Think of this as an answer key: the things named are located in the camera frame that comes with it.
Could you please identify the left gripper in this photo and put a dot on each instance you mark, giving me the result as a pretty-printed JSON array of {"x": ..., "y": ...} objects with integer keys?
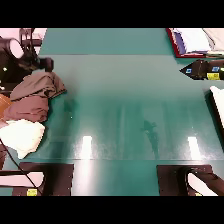
[{"x": 45, "y": 64}]

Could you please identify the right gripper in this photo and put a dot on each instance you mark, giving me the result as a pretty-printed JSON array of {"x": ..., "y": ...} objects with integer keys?
[{"x": 201, "y": 69}]

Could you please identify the dark grey shirt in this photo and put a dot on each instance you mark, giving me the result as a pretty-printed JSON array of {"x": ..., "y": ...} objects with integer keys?
[{"x": 40, "y": 85}]

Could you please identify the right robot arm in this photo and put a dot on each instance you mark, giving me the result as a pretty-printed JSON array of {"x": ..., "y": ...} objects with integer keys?
[{"x": 200, "y": 181}]

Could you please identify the white garment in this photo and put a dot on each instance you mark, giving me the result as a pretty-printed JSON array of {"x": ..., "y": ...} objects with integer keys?
[
  {"x": 20, "y": 136},
  {"x": 195, "y": 40}
]

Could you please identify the cream garment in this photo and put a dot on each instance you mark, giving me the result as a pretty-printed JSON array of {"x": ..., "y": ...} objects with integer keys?
[{"x": 216, "y": 38}]

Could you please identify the orange-brown garment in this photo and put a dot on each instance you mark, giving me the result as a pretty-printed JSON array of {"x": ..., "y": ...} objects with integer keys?
[{"x": 4, "y": 104}]

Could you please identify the dark brown garment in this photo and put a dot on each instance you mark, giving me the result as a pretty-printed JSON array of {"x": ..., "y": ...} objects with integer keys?
[{"x": 2, "y": 156}]

